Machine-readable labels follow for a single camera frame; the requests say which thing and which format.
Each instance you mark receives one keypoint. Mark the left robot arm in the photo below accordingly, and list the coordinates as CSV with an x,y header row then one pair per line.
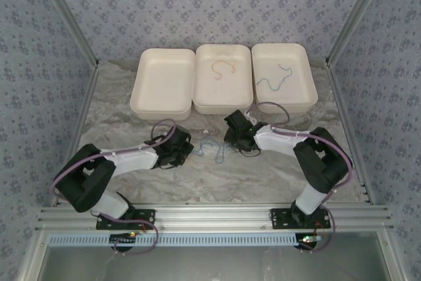
x,y
131,159

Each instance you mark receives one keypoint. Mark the aluminium frame post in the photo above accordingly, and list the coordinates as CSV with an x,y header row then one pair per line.
x,y
355,14
67,14

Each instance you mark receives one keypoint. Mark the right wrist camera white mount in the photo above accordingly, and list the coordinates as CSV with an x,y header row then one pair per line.
x,y
251,118

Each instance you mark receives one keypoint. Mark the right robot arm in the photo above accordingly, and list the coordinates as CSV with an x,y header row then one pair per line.
x,y
283,137

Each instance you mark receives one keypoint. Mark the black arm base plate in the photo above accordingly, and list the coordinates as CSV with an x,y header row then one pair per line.
x,y
279,218
144,215

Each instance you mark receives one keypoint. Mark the aluminium table side rail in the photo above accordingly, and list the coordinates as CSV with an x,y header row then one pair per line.
x,y
77,129
342,110

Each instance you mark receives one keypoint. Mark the small black circuit board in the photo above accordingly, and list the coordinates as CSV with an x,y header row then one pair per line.
x,y
121,239
307,243

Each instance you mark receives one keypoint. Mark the aluminium frame leg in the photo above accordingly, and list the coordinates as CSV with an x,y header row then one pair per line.
x,y
33,254
391,258

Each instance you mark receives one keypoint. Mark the cream plastic tray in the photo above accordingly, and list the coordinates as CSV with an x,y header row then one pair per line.
x,y
222,93
296,64
161,80

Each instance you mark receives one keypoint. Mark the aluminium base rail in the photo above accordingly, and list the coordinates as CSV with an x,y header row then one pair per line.
x,y
213,216

